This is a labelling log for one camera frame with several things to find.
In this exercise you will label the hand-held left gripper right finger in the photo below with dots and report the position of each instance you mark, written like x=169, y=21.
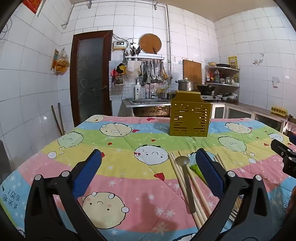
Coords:
x=209, y=173

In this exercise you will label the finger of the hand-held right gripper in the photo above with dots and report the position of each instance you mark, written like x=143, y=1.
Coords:
x=279, y=147

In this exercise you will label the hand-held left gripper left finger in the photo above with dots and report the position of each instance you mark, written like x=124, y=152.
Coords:
x=89, y=171

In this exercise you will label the green plastic spoon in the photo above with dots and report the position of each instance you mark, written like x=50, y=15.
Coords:
x=195, y=169

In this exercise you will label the metal spoon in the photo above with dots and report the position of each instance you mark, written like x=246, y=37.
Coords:
x=187, y=185

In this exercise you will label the pile of wooden chopsticks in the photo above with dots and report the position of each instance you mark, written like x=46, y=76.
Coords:
x=201, y=208

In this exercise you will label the yellow perforated utensil holder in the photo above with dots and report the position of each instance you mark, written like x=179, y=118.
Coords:
x=189, y=118

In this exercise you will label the row of hanging metal utensils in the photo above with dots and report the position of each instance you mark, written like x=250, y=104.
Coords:
x=152, y=71

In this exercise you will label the pink plastic cover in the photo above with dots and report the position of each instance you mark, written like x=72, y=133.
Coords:
x=291, y=125

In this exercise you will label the yellow egg carton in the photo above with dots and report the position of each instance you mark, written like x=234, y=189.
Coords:
x=278, y=110

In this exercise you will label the cartoon printed colourful blanket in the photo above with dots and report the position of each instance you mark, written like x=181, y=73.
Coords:
x=138, y=185

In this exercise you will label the kitchen counter cabinet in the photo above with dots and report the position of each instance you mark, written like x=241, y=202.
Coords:
x=238, y=112

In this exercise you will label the wooden stick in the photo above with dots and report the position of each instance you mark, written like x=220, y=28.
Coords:
x=61, y=118
x=56, y=120

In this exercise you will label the group of bowls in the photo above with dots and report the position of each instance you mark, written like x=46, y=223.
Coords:
x=229, y=97

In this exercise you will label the gas stove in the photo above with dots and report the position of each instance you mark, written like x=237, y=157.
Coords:
x=211, y=97

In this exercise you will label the metal corner shelf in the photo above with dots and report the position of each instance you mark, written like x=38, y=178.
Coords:
x=223, y=83

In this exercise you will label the black wok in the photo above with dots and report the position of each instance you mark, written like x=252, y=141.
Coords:
x=205, y=88

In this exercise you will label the stainless steel pot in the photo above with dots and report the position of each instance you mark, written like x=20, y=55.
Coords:
x=185, y=85

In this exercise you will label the stainless steel sink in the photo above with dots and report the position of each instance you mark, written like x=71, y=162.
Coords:
x=148, y=101

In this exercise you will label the white pump bottle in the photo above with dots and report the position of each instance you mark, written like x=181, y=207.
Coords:
x=137, y=91

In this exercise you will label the dark wooden glass door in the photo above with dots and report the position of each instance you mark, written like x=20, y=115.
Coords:
x=90, y=76

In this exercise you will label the red label bottle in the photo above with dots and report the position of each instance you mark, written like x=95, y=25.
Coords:
x=210, y=77

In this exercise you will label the black pan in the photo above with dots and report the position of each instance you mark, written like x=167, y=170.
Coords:
x=223, y=65

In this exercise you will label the metal faucet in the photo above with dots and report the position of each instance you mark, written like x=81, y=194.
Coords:
x=151, y=90

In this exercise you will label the rectangular wooden cutting board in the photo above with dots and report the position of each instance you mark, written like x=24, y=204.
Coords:
x=192, y=70

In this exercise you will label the yellow bowl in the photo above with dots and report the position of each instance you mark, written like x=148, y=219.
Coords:
x=211, y=64

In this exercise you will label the yellow black hanging cloth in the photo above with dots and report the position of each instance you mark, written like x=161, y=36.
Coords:
x=121, y=68

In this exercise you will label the plastic bag with orange contents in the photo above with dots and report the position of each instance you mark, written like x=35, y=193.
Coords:
x=61, y=63

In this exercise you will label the white hanging cloth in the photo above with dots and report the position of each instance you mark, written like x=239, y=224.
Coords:
x=133, y=67

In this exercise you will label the knife holder cup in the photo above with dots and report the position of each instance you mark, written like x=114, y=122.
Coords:
x=134, y=51

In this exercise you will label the round wooden cutting board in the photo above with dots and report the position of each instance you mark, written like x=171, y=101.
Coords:
x=150, y=44

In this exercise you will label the white wall socket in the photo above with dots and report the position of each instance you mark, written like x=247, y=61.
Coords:
x=275, y=81

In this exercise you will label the wall hook stickers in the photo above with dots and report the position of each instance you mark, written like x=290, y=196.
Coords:
x=258, y=60

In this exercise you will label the yellow wall poster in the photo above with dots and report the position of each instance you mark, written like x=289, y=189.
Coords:
x=232, y=62

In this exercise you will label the metal wall rack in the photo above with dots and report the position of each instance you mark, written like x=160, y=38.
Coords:
x=143, y=56

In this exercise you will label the wall controller box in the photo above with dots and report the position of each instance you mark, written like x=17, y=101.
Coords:
x=119, y=45

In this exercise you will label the metal wall pipe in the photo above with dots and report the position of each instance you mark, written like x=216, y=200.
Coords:
x=168, y=34

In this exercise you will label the red wall calendar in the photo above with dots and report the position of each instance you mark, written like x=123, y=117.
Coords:
x=33, y=5

